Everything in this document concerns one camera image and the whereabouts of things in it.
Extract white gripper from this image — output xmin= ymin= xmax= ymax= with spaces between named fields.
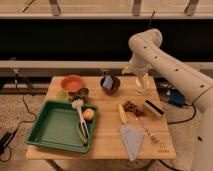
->
xmin=121 ymin=58 xmax=149 ymax=93

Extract brown grape bunch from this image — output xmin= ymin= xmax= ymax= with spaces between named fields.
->
xmin=124 ymin=101 xmax=143 ymax=117

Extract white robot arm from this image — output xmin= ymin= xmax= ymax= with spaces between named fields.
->
xmin=123 ymin=29 xmax=213 ymax=171

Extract small metal cup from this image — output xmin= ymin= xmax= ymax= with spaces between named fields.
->
xmin=77 ymin=88 xmax=89 ymax=103

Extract wooden table board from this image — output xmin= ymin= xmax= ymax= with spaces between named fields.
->
xmin=26 ymin=76 xmax=176 ymax=160

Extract dark brown bowl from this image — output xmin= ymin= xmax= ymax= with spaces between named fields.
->
xmin=100 ymin=74 xmax=120 ymax=95

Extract blue cloth in bowl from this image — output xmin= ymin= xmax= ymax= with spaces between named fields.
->
xmin=102 ymin=75 xmax=114 ymax=90

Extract blue box on floor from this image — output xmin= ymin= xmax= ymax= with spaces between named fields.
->
xmin=169 ymin=89 xmax=185 ymax=107

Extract metal fork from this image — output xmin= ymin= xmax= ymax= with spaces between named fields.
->
xmin=136 ymin=117 xmax=159 ymax=143

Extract yellow lemon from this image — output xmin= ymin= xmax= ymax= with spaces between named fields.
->
xmin=83 ymin=108 xmax=94 ymax=121

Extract white dish brush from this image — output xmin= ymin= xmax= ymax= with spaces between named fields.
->
xmin=72 ymin=99 xmax=89 ymax=138

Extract orange bowl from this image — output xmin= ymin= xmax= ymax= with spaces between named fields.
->
xmin=61 ymin=75 xmax=84 ymax=93

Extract green peeler in tray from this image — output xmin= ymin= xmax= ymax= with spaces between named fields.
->
xmin=77 ymin=124 xmax=88 ymax=145

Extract green lime slice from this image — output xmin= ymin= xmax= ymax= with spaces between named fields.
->
xmin=56 ymin=90 xmax=69 ymax=100

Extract green plastic tray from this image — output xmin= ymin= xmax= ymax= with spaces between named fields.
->
xmin=26 ymin=100 xmax=98 ymax=154

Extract black power adapter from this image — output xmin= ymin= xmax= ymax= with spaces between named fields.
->
xmin=0 ymin=132 xmax=12 ymax=151

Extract yellow handled spatula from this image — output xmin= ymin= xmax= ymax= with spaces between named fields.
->
xmin=118 ymin=104 xmax=144 ymax=161

